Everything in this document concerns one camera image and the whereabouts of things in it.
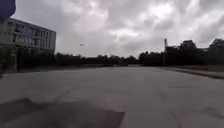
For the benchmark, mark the row of dark trees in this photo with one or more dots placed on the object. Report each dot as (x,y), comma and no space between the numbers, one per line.
(126,60)

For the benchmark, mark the grey paved plaza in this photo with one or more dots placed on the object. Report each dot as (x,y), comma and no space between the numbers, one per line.
(133,96)

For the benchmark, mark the pole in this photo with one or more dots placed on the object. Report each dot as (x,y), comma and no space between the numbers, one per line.
(165,50)

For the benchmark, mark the pale building with window grid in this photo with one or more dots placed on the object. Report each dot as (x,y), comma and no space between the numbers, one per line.
(30,35)

